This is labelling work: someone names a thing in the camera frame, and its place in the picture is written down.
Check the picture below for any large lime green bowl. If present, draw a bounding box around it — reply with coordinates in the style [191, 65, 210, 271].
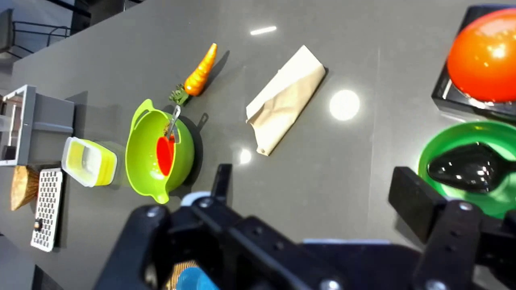
[124, 96, 197, 205]

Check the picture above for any blue bowl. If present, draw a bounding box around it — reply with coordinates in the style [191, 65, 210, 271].
[176, 265, 223, 290]

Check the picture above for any red toy tomato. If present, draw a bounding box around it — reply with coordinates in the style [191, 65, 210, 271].
[447, 6, 516, 102]

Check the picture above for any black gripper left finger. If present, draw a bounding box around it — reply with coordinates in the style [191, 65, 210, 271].
[94, 162, 345, 290]

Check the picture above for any wicker basket bowl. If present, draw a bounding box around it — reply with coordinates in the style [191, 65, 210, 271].
[166, 259, 187, 290]

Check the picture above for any toy carrot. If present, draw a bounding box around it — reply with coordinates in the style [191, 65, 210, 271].
[168, 41, 220, 107]

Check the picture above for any orange measuring cup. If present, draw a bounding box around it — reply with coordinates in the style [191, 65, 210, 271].
[155, 102, 182, 176]

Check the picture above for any white perforated plate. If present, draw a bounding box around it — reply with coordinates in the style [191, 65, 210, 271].
[29, 165, 65, 254]

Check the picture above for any beige paper bag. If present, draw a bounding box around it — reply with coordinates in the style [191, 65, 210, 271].
[245, 43, 328, 157]

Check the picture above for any small green bowl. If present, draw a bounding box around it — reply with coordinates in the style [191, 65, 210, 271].
[418, 120, 516, 220]

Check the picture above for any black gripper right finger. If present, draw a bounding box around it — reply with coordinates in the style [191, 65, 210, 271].
[389, 165, 516, 290]

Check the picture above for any black spoon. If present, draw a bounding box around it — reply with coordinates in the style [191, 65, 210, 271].
[426, 141, 513, 194]

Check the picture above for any clear container yellow lid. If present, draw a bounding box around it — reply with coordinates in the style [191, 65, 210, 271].
[60, 135, 120, 188]

